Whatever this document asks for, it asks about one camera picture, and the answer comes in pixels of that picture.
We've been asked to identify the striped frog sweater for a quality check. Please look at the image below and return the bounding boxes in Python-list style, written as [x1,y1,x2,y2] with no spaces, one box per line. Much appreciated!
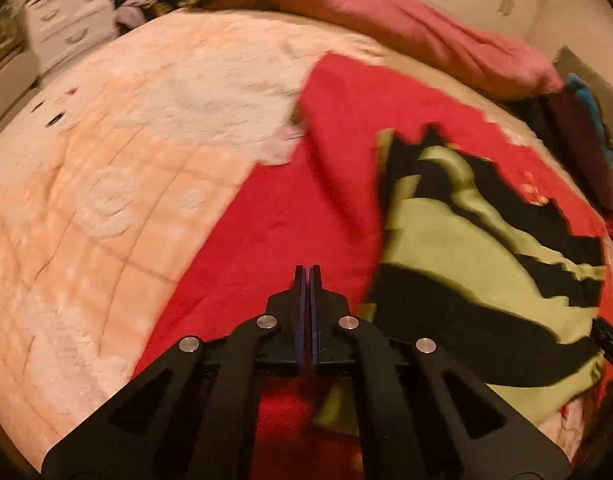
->
[310,124,609,428]

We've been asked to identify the pink duvet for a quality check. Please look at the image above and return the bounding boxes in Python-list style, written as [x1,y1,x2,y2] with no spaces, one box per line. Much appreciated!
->
[266,0,565,102]

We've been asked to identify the peach checked fleece blanket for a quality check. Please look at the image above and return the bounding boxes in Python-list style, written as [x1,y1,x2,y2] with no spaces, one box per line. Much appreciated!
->
[0,10,387,467]

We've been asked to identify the red floral blanket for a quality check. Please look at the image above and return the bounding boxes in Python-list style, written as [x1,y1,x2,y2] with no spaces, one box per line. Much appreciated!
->
[130,50,613,480]

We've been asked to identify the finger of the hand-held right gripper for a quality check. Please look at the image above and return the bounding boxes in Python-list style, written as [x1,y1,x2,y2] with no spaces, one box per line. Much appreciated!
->
[592,316,613,362]

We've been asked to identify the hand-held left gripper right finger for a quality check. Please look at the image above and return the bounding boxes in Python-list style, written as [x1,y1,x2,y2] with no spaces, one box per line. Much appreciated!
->
[309,264,573,480]

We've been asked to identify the grey quilted headboard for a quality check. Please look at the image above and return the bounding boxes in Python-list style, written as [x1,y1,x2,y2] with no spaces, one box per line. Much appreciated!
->
[555,45,613,196]

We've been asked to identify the white drawer chest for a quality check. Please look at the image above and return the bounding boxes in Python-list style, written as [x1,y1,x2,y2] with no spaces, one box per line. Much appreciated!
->
[24,0,118,73]

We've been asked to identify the blue purple striped pillow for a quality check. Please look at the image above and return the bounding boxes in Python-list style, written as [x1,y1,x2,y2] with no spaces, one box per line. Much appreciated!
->
[543,74,613,211]

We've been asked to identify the white wardrobe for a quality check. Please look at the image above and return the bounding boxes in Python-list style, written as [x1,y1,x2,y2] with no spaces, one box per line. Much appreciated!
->
[331,0,554,58]

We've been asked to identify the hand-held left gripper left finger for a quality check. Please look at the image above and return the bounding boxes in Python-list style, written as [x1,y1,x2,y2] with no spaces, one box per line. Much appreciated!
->
[41,265,310,480]

